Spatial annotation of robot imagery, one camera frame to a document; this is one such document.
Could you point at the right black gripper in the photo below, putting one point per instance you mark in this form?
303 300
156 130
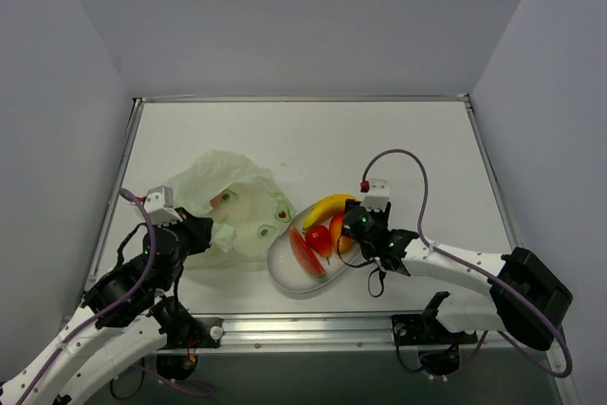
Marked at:
351 209

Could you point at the yellow fake banana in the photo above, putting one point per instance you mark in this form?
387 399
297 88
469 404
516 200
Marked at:
325 209

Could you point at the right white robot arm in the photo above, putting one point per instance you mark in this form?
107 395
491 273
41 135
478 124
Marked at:
524 291

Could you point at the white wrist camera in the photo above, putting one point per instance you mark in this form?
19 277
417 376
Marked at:
375 194
159 204

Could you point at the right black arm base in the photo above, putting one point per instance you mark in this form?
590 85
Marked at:
441 354

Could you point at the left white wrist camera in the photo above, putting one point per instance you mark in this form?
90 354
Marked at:
159 204

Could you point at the red watermelon slice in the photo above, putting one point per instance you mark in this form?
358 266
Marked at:
304 255

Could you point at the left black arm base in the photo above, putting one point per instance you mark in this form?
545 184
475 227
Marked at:
187 334

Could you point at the aluminium front rail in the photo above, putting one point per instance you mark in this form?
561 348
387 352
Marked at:
241 336

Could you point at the pink fake peach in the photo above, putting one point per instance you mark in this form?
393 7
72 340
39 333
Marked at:
216 201

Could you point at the orange fake mango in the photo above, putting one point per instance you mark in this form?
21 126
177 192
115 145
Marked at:
340 242

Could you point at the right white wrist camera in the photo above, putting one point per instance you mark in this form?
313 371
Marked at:
375 194

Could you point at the red fake pear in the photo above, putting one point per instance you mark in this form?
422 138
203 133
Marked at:
319 239

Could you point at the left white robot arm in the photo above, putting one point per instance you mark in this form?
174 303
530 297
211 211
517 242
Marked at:
126 293

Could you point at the pale green plastic bag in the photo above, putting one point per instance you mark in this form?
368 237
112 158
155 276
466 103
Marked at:
246 225

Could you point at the white oval plate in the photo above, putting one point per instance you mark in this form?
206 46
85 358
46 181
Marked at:
287 273

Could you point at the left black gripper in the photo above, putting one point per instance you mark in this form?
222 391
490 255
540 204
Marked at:
198 230

